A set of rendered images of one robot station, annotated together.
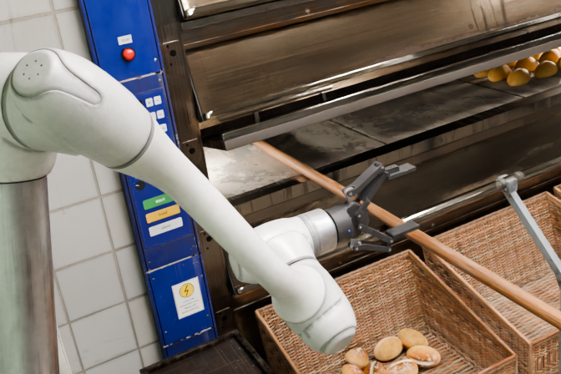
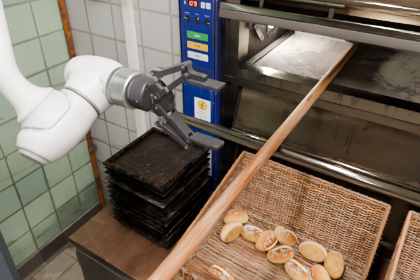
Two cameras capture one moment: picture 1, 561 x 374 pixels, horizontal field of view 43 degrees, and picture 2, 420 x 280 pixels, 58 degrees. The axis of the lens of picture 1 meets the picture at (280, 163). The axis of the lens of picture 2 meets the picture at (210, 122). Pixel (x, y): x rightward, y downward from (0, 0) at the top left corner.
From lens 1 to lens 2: 1.30 m
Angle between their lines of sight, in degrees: 51
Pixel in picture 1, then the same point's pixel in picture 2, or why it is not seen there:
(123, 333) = not seen: hidden behind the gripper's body
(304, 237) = (97, 80)
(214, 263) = (229, 102)
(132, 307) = (177, 94)
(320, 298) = (22, 114)
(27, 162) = not seen: outside the picture
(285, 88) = not seen: outside the picture
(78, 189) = (160, 3)
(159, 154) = not seen: outside the picture
